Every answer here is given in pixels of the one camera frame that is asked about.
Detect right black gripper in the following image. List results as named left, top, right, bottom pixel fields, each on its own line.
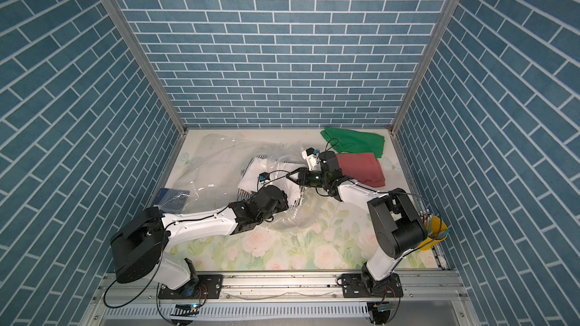
left=288, top=168, right=330, bottom=189

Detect white patterned tank top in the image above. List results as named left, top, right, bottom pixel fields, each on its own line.
left=237, top=156, right=304, bottom=208

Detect red garment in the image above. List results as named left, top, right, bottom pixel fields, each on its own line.
left=336, top=152, right=385, bottom=188

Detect green garment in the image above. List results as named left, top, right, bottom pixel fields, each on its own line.
left=320, top=128, right=385, bottom=158

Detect clear plastic vacuum bag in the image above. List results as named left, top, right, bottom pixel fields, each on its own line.
left=163, top=134, right=323, bottom=231

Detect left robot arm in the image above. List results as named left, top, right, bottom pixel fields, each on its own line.
left=110, top=185, right=288, bottom=297

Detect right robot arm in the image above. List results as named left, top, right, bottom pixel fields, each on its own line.
left=285, top=148, right=427, bottom=300

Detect floral table mat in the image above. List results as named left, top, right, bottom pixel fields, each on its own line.
left=130, top=128, right=440, bottom=272

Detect pens in yellow cup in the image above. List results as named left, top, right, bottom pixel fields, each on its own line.
left=419, top=211, right=450, bottom=240

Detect yellow cup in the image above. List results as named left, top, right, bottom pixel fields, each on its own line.
left=418, top=214, right=449, bottom=251

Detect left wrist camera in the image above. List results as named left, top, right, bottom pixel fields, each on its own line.
left=258, top=172, right=270, bottom=183

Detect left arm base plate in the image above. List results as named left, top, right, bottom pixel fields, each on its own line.
left=157, top=273, right=224, bottom=301

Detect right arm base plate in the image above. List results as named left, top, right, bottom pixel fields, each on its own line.
left=336, top=273, right=404, bottom=299

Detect aluminium front rail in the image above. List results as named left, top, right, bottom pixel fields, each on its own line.
left=80, top=270, right=479, bottom=325

